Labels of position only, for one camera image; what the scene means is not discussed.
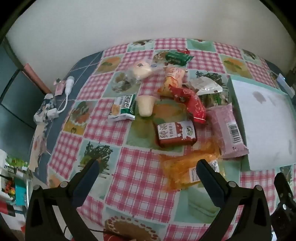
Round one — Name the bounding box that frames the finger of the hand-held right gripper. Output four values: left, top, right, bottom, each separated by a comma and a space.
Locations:
274, 172, 296, 202

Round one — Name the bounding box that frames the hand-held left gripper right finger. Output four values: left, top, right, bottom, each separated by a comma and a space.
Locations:
196, 159, 272, 241

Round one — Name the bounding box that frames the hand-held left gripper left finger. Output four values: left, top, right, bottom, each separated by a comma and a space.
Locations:
25, 159, 101, 241

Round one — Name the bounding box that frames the orange clear snack packet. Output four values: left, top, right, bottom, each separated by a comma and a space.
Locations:
159, 137, 222, 192

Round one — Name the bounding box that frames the pink snack packet with barcode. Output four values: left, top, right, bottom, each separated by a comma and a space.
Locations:
206, 103, 250, 159

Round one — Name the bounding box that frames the red-brown snack packet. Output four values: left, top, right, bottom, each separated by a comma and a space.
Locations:
154, 120, 197, 148

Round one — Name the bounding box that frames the white box with green rim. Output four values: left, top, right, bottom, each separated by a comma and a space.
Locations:
227, 75, 296, 172

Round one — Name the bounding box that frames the red peanut snack packet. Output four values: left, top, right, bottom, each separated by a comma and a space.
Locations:
168, 85, 207, 124

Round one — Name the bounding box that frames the clear packet with green print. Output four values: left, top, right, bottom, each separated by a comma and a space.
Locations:
201, 91, 232, 108

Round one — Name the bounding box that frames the green and white snack packet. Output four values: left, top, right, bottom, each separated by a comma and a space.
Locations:
107, 94, 137, 121

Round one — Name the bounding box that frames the cream pudding cup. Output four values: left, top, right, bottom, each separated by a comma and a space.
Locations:
136, 95, 156, 117

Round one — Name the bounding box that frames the white grey snack packet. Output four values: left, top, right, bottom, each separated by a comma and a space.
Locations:
187, 76, 223, 96

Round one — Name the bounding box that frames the orange and pink snack packet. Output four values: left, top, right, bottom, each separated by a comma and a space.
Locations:
158, 66, 188, 95

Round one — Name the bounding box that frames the round bun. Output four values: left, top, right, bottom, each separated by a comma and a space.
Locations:
126, 59, 162, 85

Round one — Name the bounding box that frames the teal plastic box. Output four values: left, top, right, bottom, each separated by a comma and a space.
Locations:
16, 183, 27, 206

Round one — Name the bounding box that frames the green toy plant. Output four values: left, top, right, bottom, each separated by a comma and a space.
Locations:
5, 156, 28, 168

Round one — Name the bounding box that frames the floral crumpled wrap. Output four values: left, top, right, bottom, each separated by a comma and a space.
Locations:
29, 93, 58, 172

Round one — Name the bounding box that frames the small pink tube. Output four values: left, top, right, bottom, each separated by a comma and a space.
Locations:
54, 79, 65, 96

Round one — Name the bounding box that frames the white power strip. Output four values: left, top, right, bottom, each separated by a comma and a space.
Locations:
276, 73, 292, 90

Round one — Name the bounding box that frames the dark glass door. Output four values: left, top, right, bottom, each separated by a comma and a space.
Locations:
0, 39, 47, 130

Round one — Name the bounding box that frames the white cable adapter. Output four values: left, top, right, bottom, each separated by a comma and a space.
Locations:
47, 76, 75, 119

